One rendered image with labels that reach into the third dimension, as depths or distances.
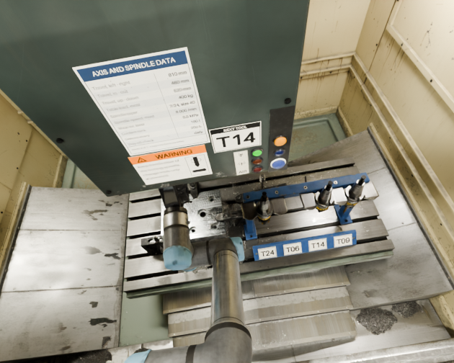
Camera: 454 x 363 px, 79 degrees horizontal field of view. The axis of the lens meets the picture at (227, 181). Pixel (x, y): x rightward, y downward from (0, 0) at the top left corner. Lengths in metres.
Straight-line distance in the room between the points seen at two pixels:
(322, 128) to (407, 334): 1.31
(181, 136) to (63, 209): 1.44
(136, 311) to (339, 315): 1.00
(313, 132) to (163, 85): 1.72
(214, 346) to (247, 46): 0.50
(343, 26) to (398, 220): 1.04
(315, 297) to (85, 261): 1.21
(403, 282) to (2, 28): 1.51
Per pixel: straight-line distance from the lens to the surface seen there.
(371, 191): 1.13
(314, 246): 1.29
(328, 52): 1.84
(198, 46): 0.42
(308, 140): 2.05
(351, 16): 1.78
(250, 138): 0.56
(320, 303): 1.45
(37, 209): 1.93
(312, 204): 1.05
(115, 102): 0.49
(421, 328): 1.64
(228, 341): 0.59
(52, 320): 1.71
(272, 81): 0.48
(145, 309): 1.64
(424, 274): 1.53
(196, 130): 0.52
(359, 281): 1.53
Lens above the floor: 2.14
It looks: 58 degrees down
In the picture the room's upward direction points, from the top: 12 degrees counter-clockwise
